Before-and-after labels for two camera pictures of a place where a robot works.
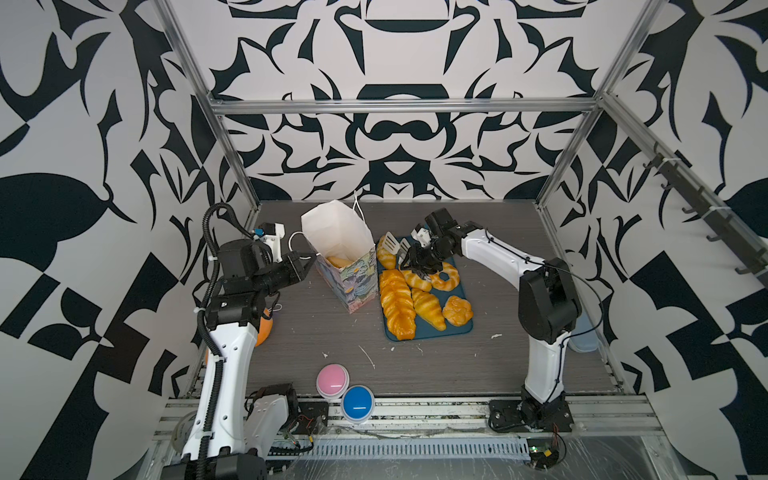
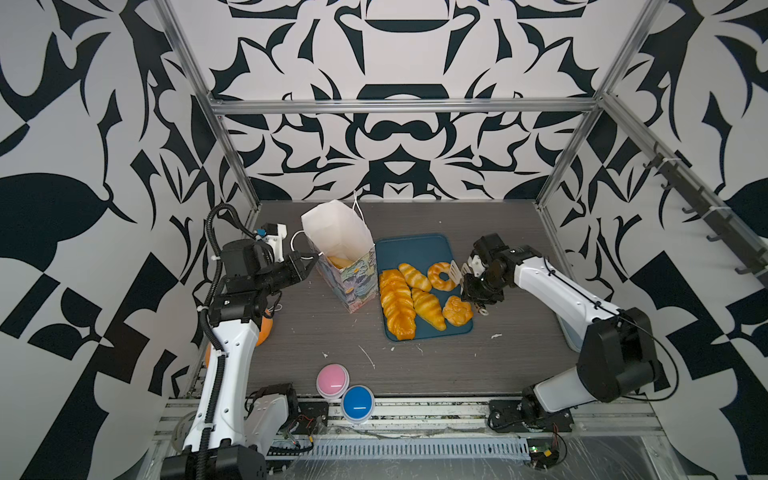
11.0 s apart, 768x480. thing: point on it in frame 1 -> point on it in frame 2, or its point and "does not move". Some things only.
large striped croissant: [427, 307] does not move
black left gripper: [294, 271] does not move
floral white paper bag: [345, 251] does not move
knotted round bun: [457, 311] does not move
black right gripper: [415, 259] -> [470, 294]
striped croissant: [386, 257] -> [340, 263]
